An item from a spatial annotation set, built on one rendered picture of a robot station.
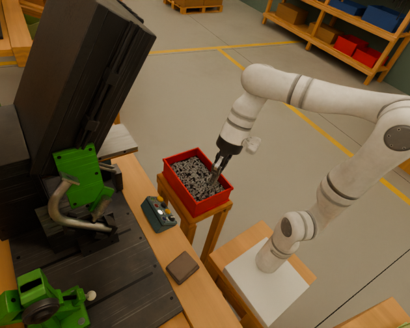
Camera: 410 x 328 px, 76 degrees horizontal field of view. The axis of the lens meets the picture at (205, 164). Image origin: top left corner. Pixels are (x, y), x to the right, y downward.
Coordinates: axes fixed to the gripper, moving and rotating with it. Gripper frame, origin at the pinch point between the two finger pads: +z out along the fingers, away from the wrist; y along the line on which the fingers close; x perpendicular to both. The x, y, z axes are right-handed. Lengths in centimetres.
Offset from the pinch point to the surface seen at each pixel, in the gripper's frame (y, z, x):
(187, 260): 2.2, 34.9, 3.9
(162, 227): -4.2, 33.8, -10.8
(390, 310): -29, 34, 85
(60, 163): 16.9, 10.6, -40.8
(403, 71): -517, -61, 162
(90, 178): 10.3, 16.4, -35.1
